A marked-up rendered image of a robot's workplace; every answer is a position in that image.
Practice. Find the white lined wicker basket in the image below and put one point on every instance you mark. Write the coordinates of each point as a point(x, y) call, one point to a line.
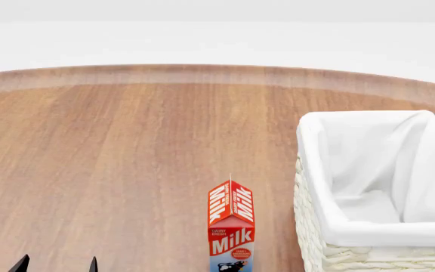
point(372, 170)

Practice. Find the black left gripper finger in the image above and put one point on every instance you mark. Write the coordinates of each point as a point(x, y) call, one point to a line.
point(21, 265)
point(93, 266)

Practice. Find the red milk carton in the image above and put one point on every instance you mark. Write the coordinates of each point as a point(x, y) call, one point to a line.
point(231, 224)

